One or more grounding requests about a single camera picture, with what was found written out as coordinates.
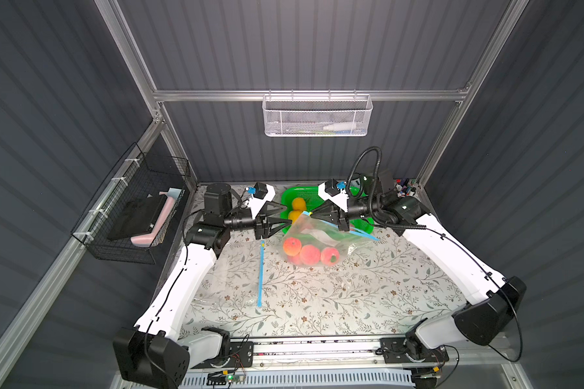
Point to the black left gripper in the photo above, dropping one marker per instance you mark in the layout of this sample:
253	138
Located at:
261	224

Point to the clear zip-top bag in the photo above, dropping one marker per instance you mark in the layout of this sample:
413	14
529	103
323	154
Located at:
232	292
310	232

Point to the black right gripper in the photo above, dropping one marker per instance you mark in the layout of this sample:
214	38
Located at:
342	214

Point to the pink metal pen bucket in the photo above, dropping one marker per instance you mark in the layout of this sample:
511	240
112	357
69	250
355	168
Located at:
406	187

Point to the black wire side basket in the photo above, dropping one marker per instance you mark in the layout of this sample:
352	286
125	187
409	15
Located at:
138	175

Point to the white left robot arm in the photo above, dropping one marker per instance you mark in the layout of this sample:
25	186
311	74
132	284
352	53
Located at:
151	353

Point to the pink peach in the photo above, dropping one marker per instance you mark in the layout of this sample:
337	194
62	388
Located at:
330	256
310	255

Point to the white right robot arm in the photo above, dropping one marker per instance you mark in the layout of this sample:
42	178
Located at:
492	299

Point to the white tube in basket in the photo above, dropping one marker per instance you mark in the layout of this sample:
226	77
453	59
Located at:
340	127

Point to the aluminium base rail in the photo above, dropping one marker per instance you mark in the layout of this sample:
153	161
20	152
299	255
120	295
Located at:
327	352

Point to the pink handle tool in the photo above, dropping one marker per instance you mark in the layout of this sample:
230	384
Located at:
148	239

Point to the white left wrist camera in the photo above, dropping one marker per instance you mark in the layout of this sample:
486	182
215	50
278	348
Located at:
259	195

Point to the black flat case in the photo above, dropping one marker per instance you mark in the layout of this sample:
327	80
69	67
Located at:
136	218

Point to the white wire wall basket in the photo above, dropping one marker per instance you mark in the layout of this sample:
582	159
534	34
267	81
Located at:
304	115

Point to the red yellow peach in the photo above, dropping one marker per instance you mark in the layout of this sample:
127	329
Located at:
292	247

